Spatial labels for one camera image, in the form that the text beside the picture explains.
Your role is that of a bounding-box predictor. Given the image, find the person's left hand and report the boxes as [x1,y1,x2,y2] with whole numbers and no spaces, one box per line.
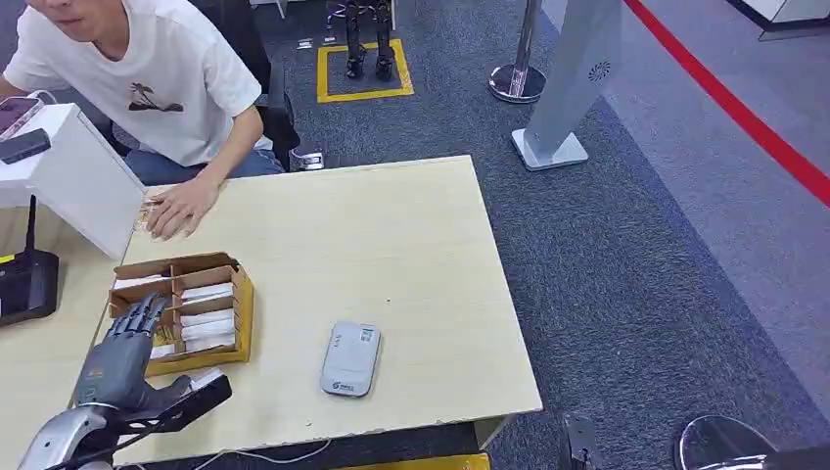
[143,176,222,243]

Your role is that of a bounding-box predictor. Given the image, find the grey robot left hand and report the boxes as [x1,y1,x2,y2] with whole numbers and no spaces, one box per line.
[72,292,194,416]

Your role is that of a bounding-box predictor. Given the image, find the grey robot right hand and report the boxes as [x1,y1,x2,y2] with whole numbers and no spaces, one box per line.
[562,414,602,470]

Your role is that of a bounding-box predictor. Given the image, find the small stack of cards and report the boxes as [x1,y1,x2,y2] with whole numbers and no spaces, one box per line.
[133,197,163,236]

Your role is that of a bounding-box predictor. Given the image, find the grey card reader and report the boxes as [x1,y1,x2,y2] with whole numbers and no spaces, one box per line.
[319,320,383,399]

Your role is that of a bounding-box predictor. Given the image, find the white box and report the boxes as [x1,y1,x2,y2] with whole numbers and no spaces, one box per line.
[0,103,147,260]

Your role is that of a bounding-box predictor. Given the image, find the black router with antenna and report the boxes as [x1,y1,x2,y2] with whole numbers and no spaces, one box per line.
[0,194,61,328]

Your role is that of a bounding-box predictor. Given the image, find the wooden card box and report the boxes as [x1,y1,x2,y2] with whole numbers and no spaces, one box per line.
[108,251,255,379]

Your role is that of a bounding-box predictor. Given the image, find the black office chair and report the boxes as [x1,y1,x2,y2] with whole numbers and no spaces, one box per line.
[188,0,326,174]

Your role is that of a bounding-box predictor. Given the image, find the chrome round base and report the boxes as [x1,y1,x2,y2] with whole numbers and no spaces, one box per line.
[673,414,779,470]

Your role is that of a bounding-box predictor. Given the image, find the person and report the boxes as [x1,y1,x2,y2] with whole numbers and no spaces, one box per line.
[0,0,287,187]

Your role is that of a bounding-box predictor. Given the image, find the yellow floor tape strip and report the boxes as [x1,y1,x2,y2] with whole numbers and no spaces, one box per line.
[337,453,491,470]

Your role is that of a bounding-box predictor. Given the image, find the black handheld device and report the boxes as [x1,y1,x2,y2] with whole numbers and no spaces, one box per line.
[0,128,52,165]

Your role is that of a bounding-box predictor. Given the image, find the pink smartphone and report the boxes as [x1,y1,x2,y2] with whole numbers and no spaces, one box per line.
[0,95,45,143]

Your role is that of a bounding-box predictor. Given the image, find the yellow floor tape square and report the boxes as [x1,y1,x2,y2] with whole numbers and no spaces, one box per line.
[316,38,415,105]

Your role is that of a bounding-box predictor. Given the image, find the black robot legs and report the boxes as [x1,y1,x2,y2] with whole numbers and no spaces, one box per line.
[327,0,396,83]

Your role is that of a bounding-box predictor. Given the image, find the grey kiosk stand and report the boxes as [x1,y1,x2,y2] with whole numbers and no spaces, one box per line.
[510,0,625,172]

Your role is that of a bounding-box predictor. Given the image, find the red floor tape line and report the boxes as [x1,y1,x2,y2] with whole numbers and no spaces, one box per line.
[623,0,830,209]

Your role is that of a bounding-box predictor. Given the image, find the white cabinet with dark base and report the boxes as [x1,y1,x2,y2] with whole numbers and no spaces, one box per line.
[725,0,830,41]

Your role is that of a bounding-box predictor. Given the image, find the white cable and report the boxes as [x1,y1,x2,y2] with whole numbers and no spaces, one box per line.
[194,440,333,470]

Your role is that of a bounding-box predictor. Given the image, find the chrome stanchion post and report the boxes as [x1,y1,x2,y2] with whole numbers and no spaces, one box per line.
[487,0,547,105]

